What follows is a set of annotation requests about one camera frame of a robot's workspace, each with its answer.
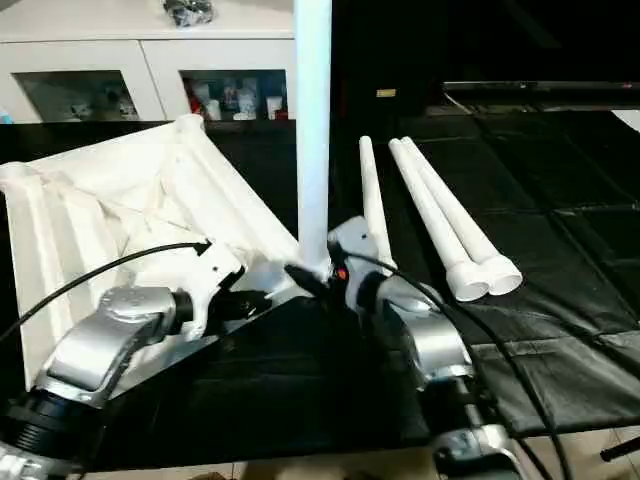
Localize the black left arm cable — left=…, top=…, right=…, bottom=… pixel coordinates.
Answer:
left=0, top=240, right=213, bottom=346

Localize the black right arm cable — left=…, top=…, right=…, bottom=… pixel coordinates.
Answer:
left=338, top=250, right=573, bottom=480

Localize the white glass-door cabinet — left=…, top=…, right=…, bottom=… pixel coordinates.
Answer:
left=0, top=0, right=301, bottom=124

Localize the white plastic table leg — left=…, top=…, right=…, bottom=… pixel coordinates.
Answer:
left=400, top=136, right=524, bottom=297
left=388, top=138, right=491, bottom=303
left=292, top=0, right=334, bottom=279
left=358, top=137, right=397, bottom=273

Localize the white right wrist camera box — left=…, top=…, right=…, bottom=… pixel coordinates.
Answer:
left=327, top=215, right=383, bottom=277

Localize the black tripod stand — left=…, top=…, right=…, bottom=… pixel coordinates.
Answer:
left=600, top=435, right=640, bottom=462

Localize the dark metal rail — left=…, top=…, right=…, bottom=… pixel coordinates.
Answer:
left=443, top=81, right=640, bottom=97

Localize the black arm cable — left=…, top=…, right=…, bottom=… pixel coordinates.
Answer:
left=0, top=240, right=213, bottom=346
left=338, top=250, right=573, bottom=480

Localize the black work mat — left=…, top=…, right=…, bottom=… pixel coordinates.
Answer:
left=0, top=108, right=640, bottom=471

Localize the dark bundle on cabinet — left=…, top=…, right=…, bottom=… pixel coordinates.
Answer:
left=163, top=0, right=215, bottom=28

